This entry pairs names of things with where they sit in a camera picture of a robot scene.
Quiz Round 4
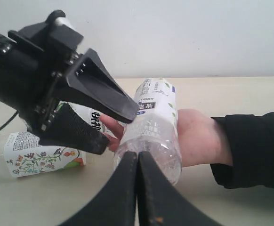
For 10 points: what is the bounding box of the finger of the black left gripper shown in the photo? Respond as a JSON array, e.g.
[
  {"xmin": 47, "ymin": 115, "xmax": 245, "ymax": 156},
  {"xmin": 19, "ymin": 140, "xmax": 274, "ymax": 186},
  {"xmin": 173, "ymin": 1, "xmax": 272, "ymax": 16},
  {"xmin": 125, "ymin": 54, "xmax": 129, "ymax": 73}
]
[{"xmin": 65, "ymin": 48, "xmax": 138, "ymax": 123}]

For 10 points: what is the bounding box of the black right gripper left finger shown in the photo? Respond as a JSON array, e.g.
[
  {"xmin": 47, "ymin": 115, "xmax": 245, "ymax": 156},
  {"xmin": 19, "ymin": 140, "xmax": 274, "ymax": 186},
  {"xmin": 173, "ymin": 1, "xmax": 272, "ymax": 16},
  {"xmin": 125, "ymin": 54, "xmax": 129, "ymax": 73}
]
[{"xmin": 61, "ymin": 152, "xmax": 137, "ymax": 226}]

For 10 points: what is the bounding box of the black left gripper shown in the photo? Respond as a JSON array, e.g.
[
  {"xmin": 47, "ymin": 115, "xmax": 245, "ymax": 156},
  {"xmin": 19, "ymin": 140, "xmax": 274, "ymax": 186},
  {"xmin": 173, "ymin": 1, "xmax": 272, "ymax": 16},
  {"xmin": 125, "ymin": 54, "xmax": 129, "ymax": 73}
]
[{"xmin": 0, "ymin": 22, "xmax": 109, "ymax": 155}]

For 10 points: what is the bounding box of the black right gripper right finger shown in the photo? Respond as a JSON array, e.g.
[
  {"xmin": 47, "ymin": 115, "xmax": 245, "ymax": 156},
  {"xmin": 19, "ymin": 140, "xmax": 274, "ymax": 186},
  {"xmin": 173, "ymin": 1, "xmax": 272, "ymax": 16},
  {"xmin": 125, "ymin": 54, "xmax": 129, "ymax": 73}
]
[{"xmin": 137, "ymin": 151, "xmax": 220, "ymax": 226}]

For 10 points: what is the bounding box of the floral label tea bottle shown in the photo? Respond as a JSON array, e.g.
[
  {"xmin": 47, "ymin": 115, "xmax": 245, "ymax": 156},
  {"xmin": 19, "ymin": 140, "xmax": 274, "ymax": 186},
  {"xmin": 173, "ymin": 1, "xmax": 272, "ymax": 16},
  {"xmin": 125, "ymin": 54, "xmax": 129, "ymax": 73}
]
[{"xmin": 0, "ymin": 132, "xmax": 86, "ymax": 178}]

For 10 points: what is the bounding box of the jasmine oolong tea bottle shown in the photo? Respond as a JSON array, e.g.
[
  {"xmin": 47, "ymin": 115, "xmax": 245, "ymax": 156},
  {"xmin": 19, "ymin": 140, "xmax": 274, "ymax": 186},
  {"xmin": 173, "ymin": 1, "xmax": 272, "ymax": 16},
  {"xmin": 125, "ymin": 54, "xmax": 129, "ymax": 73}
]
[{"xmin": 113, "ymin": 78, "xmax": 182, "ymax": 185}]

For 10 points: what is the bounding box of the black sleeved forearm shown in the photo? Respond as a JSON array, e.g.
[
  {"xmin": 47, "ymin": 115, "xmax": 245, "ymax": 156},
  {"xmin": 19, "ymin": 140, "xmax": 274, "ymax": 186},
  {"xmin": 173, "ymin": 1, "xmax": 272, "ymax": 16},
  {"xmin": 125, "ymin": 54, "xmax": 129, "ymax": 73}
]
[{"xmin": 210, "ymin": 112, "xmax": 274, "ymax": 189}]

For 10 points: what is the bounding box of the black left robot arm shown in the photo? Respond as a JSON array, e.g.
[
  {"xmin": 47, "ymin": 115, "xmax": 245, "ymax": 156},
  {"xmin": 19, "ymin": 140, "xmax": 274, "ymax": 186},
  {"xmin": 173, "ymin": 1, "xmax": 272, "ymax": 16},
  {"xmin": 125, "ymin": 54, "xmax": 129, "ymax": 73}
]
[{"xmin": 0, "ymin": 22, "xmax": 138, "ymax": 155}]

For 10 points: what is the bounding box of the lime label drink bottle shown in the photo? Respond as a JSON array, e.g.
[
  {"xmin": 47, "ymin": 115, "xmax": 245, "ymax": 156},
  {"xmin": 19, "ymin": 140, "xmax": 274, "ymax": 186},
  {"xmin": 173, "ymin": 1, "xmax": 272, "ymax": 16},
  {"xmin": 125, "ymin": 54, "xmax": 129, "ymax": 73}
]
[{"xmin": 57, "ymin": 101, "xmax": 115, "ymax": 137}]

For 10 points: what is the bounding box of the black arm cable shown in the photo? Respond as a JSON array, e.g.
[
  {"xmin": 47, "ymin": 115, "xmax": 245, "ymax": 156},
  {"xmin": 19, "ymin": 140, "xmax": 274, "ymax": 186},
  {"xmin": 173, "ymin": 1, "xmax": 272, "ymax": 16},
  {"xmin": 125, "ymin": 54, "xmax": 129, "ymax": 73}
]
[{"xmin": 0, "ymin": 110, "xmax": 19, "ymax": 139}]

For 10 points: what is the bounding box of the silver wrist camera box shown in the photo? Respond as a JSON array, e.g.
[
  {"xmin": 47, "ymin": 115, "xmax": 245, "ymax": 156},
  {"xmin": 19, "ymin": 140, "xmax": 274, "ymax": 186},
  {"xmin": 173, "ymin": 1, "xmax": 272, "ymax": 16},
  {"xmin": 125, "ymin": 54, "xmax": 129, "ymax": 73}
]
[{"xmin": 46, "ymin": 10, "xmax": 84, "ymax": 54}]

